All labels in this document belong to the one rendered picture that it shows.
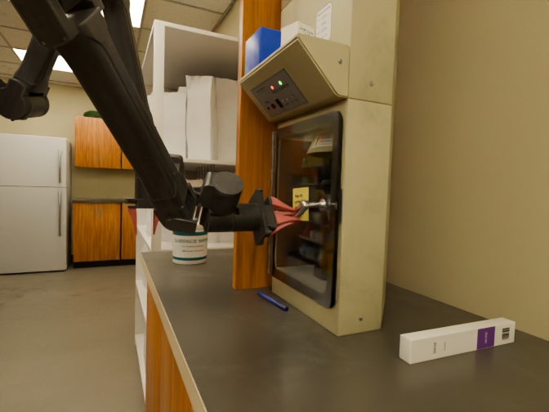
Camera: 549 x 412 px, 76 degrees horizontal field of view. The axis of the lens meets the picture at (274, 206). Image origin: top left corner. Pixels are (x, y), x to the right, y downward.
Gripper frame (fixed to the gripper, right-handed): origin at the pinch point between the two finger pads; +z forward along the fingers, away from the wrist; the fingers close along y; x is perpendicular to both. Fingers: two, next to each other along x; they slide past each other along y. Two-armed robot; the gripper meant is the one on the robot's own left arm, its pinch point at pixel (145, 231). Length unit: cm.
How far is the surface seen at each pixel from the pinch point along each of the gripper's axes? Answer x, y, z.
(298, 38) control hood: -46, 21, -40
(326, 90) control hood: -44, 29, -32
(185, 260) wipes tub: 26.6, 16.6, 14.1
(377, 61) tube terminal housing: -46, 39, -39
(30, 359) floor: 181, -57, 109
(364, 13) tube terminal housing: -46, 35, -47
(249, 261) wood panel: -8.6, 27.8, 8.2
